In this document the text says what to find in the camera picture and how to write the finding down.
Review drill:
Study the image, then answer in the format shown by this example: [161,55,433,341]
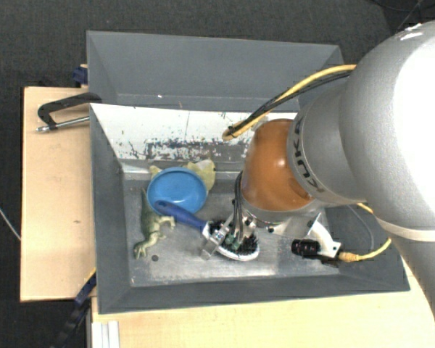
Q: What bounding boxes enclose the blue bowl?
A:
[146,167,208,217]

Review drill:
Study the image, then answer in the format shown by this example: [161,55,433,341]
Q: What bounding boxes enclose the pale yellow cloth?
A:
[148,159,217,191]

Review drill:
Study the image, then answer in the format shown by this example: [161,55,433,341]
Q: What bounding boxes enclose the grey metal bin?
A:
[86,30,411,315]

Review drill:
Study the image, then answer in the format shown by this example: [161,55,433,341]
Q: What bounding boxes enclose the black cylinder on white bracket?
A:
[291,212,344,263]

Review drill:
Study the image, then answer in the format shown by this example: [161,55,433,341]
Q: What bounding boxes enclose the blue-handled hairbrush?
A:
[154,200,261,262]

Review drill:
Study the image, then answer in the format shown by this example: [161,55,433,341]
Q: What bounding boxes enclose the pale wood board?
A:
[20,86,97,302]

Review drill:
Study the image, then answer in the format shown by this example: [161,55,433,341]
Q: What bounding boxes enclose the green toy dinosaur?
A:
[133,188,177,260]

